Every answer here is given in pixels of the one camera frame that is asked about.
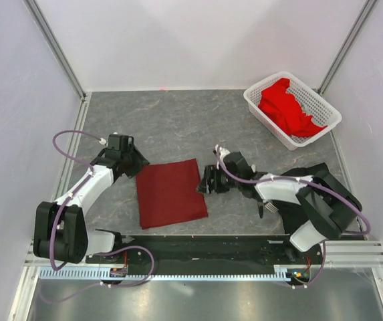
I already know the black round plate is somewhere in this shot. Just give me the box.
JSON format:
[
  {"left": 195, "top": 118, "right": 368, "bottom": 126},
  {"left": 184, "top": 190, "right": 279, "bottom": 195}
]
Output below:
[{"left": 272, "top": 163, "right": 329, "bottom": 234}]

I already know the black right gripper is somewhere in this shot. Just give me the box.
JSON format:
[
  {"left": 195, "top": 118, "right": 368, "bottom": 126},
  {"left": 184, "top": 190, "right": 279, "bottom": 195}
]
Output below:
[{"left": 195, "top": 163, "right": 241, "bottom": 194}]

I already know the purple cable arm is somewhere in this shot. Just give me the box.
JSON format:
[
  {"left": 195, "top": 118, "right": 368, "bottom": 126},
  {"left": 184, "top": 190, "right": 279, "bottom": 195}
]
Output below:
[
  {"left": 39, "top": 130, "right": 154, "bottom": 304},
  {"left": 213, "top": 144, "right": 372, "bottom": 290}
]

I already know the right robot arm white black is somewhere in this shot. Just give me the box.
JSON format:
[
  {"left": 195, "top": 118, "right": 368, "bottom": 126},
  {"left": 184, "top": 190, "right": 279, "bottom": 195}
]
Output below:
[{"left": 197, "top": 146, "right": 362, "bottom": 263}]

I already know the bright red cloth in basket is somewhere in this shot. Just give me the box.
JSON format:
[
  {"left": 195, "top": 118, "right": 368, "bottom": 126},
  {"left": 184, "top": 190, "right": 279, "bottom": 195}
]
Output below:
[{"left": 258, "top": 78, "right": 326, "bottom": 138}]

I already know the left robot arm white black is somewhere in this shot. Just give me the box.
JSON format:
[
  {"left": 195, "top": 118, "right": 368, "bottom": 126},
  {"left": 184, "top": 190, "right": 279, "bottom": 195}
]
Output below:
[{"left": 33, "top": 132, "right": 149, "bottom": 271}]

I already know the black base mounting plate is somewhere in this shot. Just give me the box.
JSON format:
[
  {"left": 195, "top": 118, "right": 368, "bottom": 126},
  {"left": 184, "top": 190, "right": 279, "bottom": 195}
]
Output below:
[{"left": 84, "top": 235, "right": 323, "bottom": 267}]

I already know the silver fork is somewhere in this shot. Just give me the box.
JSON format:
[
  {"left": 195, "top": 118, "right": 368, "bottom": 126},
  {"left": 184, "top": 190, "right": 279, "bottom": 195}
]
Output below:
[{"left": 263, "top": 200, "right": 279, "bottom": 213}]

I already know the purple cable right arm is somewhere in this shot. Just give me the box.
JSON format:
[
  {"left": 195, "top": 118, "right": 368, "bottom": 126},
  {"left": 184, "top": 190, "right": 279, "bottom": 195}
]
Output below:
[{"left": 213, "top": 144, "right": 372, "bottom": 290}]

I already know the dark red cloth napkin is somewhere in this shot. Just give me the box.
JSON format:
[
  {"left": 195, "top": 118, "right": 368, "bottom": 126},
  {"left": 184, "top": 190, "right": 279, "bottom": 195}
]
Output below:
[{"left": 136, "top": 158, "right": 208, "bottom": 229}]

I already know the blue-white cable duct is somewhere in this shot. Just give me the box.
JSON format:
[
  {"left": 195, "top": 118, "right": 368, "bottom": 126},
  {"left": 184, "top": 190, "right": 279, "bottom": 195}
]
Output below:
[{"left": 38, "top": 267, "right": 291, "bottom": 282}]

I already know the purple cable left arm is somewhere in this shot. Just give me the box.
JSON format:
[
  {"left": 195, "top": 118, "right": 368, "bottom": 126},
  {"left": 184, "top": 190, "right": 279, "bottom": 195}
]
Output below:
[{"left": 39, "top": 130, "right": 154, "bottom": 304}]

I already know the white plastic basket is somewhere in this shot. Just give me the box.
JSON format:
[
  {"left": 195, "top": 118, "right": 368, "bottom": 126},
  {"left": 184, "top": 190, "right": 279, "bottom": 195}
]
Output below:
[{"left": 243, "top": 71, "right": 342, "bottom": 150}]

